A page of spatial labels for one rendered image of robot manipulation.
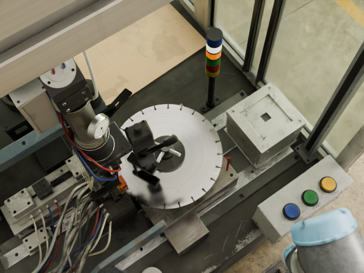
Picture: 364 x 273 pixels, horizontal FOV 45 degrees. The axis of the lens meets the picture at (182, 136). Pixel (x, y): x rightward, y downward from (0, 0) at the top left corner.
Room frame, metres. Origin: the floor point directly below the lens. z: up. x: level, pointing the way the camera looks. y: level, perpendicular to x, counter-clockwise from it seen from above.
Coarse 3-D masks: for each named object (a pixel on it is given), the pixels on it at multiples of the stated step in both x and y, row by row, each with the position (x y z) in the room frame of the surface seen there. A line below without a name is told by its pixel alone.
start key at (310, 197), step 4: (308, 192) 0.34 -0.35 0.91; (312, 192) 0.34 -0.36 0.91; (304, 196) 0.33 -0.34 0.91; (308, 196) 0.33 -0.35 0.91; (312, 196) 0.33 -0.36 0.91; (316, 196) 0.33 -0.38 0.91; (304, 200) 0.32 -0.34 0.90; (308, 200) 0.32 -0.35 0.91; (312, 200) 0.32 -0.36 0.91; (316, 200) 0.32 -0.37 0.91; (312, 204) 0.31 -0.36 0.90
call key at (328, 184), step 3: (324, 180) 0.37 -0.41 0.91; (327, 180) 0.37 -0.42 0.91; (330, 180) 0.37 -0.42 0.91; (333, 180) 0.37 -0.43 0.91; (321, 183) 0.37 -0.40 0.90; (324, 183) 0.37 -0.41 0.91; (327, 183) 0.36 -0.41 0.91; (330, 183) 0.36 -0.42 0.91; (333, 183) 0.36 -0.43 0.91; (324, 186) 0.36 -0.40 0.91; (327, 186) 0.36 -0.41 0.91; (330, 186) 0.35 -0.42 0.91; (333, 186) 0.35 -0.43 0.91; (324, 189) 0.35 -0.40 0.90; (327, 189) 0.35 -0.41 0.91; (330, 189) 0.35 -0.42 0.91; (333, 189) 0.35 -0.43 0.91
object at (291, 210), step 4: (292, 204) 0.31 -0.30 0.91; (288, 208) 0.30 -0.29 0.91; (292, 208) 0.30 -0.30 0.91; (296, 208) 0.30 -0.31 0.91; (284, 212) 0.29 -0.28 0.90; (288, 212) 0.29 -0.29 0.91; (292, 212) 0.29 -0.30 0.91; (296, 212) 0.29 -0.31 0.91; (288, 216) 0.28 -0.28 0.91; (292, 216) 0.28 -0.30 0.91; (296, 216) 0.28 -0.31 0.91
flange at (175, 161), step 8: (160, 136) 0.53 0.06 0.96; (168, 136) 0.53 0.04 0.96; (176, 144) 0.50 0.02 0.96; (160, 152) 0.47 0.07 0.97; (184, 152) 0.48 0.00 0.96; (160, 160) 0.45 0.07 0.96; (168, 160) 0.45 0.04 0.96; (176, 160) 0.45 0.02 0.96; (160, 168) 0.43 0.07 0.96; (168, 168) 0.43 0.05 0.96; (176, 168) 0.43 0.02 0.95
